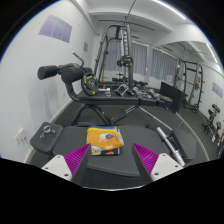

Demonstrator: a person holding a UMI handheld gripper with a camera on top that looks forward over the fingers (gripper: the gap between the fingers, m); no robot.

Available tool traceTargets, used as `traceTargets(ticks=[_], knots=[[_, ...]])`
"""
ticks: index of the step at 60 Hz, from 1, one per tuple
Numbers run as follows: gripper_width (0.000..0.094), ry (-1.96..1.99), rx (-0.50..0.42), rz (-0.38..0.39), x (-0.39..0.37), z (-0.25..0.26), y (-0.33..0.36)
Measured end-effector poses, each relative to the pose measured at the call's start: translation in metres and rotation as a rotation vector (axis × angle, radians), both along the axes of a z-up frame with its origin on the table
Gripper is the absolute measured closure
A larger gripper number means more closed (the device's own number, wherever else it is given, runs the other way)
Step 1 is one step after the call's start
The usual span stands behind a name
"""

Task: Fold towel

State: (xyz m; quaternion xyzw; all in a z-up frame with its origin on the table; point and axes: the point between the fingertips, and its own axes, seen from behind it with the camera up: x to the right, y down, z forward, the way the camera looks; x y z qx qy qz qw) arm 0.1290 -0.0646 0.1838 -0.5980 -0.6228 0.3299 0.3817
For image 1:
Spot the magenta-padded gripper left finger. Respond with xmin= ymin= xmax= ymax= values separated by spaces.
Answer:
xmin=41 ymin=143 xmax=93 ymax=186

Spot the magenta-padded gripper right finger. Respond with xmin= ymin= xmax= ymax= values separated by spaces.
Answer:
xmin=130 ymin=143 xmax=184 ymax=184

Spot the blue yellow cartoon print towel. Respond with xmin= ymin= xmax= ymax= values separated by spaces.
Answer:
xmin=86 ymin=125 xmax=125 ymax=157

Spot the black padded flat bench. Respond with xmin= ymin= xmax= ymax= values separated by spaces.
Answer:
xmin=29 ymin=121 xmax=198 ymax=188

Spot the silver barbell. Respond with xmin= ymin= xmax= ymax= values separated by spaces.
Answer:
xmin=155 ymin=126 xmax=186 ymax=167

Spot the black bench with roller pads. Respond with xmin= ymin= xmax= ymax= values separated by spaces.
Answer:
xmin=37 ymin=63 xmax=174 ymax=126

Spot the black yellow weight plate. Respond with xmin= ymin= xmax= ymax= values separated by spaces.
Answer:
xmin=80 ymin=72 xmax=99 ymax=95
xmin=116 ymin=54 xmax=134 ymax=68

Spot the dark squat rack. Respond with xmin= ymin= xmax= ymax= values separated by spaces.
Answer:
xmin=178 ymin=59 xmax=205 ymax=113

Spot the grey window curtain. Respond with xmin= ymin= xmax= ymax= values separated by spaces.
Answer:
xmin=151 ymin=48 xmax=179 ymax=83
xmin=106 ymin=39 xmax=149 ymax=77

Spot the grey power rack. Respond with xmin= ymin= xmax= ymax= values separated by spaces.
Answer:
xmin=94 ymin=23 xmax=136 ymax=91

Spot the long ceiling light strip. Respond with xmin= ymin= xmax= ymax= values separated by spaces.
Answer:
xmin=151 ymin=0 xmax=188 ymax=21

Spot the white wall outlet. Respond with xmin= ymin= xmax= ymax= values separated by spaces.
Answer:
xmin=13 ymin=128 xmax=27 ymax=144

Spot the metal cable grip handle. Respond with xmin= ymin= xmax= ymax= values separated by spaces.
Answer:
xmin=114 ymin=83 xmax=132 ymax=97

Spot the small purple wall poster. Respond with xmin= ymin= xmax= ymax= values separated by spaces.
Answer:
xmin=211 ymin=81 xmax=224 ymax=99

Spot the pale purple wall poster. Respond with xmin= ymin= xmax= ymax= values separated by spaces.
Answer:
xmin=38 ymin=14 xmax=73 ymax=44

